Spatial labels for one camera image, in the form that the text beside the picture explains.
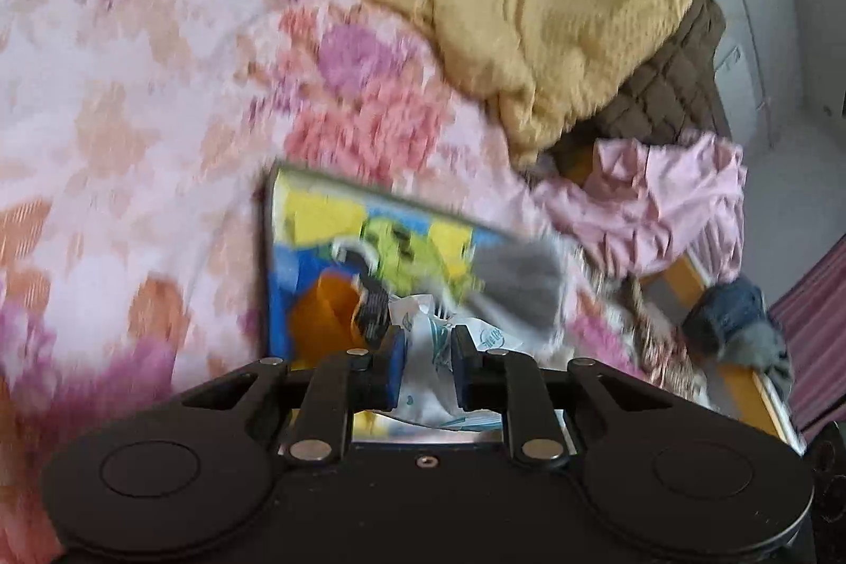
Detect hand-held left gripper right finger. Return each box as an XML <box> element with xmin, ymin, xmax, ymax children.
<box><xmin>449</xmin><ymin>326</ymin><xmax>675</xmax><ymax>469</ymax></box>

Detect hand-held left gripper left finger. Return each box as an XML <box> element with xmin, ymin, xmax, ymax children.
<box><xmin>181</xmin><ymin>326</ymin><xmax>407</xmax><ymax>466</ymax></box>

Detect white and blue mask packet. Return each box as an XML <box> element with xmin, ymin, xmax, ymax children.
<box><xmin>387</xmin><ymin>296</ymin><xmax>510</xmax><ymax>429</ymax></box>

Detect grey cloth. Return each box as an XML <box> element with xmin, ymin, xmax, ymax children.
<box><xmin>472</xmin><ymin>239</ymin><xmax>573</xmax><ymax>337</ymax></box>

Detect cartoon print box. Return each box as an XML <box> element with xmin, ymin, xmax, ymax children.
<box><xmin>263</xmin><ymin>160</ymin><xmax>583</xmax><ymax>452</ymax></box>

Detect pink striped curtain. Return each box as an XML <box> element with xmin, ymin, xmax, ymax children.
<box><xmin>770</xmin><ymin>237</ymin><xmax>846</xmax><ymax>426</ymax></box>

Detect blue jeans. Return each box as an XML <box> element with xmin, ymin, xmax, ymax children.
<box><xmin>681</xmin><ymin>276</ymin><xmax>794</xmax><ymax>393</ymax></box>

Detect pink garment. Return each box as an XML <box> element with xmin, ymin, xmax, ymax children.
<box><xmin>529</xmin><ymin>133</ymin><xmax>748</xmax><ymax>284</ymax></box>

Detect pink floral blanket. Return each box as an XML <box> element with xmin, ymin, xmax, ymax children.
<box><xmin>0</xmin><ymin>0</ymin><xmax>596</xmax><ymax>564</ymax></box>

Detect wooden bed rail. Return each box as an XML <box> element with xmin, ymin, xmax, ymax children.
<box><xmin>638</xmin><ymin>253</ymin><xmax>807</xmax><ymax>452</ymax></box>

